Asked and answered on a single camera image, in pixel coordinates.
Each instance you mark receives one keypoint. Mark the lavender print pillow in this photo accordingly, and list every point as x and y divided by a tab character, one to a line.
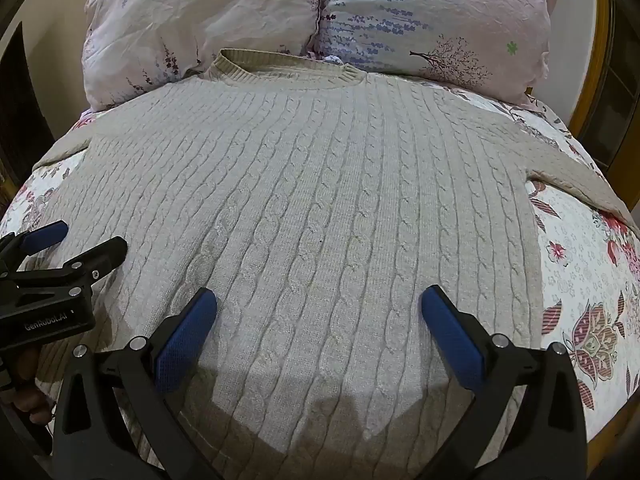
435	20

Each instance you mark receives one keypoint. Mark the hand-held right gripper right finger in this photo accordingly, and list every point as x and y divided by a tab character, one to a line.
452	345

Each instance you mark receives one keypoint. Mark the wooden bed frame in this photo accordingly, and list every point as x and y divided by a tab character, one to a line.
597	60

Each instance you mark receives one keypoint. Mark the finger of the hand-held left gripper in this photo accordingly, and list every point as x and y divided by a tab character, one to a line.
47	235
95	260

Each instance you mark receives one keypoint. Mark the pink floral pillow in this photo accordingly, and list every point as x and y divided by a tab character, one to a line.
195	25

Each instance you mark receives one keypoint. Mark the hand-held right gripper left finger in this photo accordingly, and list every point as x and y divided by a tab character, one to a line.
186	347

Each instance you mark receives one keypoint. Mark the person's left hand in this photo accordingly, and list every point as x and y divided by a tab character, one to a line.
27	385

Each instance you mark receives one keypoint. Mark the floral bed sheet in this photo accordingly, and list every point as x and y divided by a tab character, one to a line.
580	285

